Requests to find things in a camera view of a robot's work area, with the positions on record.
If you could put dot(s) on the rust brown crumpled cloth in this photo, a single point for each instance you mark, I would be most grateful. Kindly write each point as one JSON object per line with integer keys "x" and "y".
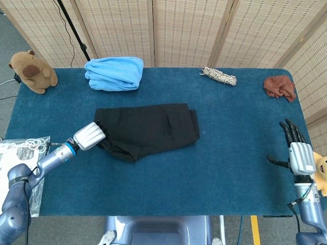
{"x": 279, "y": 86}

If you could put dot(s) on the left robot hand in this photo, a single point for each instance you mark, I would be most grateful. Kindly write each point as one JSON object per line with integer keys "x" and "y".
{"x": 89, "y": 136}

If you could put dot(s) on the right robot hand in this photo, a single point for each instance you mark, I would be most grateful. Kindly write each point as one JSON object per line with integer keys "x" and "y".
{"x": 301, "y": 158}

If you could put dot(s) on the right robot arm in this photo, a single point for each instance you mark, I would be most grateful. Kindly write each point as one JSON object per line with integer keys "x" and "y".
{"x": 310, "y": 217}

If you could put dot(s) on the bamboo folding screen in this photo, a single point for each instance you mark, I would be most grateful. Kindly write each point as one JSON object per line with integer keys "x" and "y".
{"x": 191, "y": 30}

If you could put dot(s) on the clear plastic bag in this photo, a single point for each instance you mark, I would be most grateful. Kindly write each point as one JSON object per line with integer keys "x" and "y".
{"x": 15, "y": 153}

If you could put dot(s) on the yellow floor tape strip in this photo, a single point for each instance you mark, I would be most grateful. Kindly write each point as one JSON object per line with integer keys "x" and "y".
{"x": 255, "y": 229}

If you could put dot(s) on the light blue folded towel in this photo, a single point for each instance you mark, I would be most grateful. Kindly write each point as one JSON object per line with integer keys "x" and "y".
{"x": 115, "y": 74}

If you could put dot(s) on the brown capybara plush toy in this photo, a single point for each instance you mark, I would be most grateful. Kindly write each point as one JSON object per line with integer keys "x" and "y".
{"x": 30, "y": 72}

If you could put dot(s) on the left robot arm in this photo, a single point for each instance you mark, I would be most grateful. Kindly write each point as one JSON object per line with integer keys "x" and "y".
{"x": 51, "y": 160}

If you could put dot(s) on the blue carpet table mat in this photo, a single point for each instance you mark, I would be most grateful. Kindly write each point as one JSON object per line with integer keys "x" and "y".
{"x": 204, "y": 178}

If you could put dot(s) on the blue robot torso base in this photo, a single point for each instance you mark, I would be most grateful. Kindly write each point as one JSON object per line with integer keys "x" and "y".
{"x": 158, "y": 229}

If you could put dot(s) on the yellow plush toy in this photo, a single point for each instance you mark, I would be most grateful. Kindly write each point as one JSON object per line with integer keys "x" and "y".
{"x": 320, "y": 168}

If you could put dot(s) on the black trousers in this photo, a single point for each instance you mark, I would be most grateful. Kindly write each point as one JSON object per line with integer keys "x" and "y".
{"x": 153, "y": 130}

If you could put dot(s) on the white table leg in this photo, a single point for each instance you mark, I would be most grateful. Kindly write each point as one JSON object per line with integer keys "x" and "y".
{"x": 222, "y": 227}

